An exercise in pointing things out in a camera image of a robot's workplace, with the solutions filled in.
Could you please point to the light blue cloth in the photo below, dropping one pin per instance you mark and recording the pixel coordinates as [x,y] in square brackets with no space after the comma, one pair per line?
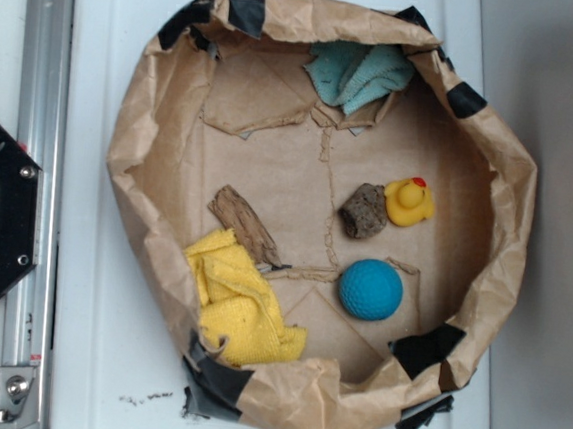
[350,75]

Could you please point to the yellow cloth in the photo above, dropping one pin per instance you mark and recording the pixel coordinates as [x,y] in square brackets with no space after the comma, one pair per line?
[240,314]

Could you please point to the brown paper bag bin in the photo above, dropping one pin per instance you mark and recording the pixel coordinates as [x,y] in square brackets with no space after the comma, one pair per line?
[221,96]

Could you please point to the brown wood piece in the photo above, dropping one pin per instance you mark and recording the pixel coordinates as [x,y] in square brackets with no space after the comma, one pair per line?
[234,212]

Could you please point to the grey brown rock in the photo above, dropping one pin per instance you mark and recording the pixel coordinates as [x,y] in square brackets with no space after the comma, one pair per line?
[364,214]

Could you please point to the blue dimpled ball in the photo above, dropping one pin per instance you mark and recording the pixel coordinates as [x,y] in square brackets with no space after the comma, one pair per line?
[370,290]

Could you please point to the yellow rubber duck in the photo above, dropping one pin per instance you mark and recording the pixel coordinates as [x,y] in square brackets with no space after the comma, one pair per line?
[408,201]

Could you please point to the white tray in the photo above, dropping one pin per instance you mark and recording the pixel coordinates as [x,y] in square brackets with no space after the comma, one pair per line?
[115,364]

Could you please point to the aluminium extrusion rail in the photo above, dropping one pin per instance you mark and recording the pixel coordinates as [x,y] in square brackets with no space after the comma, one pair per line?
[29,310]

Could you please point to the metal corner bracket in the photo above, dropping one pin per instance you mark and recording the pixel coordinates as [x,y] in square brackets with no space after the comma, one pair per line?
[18,397]

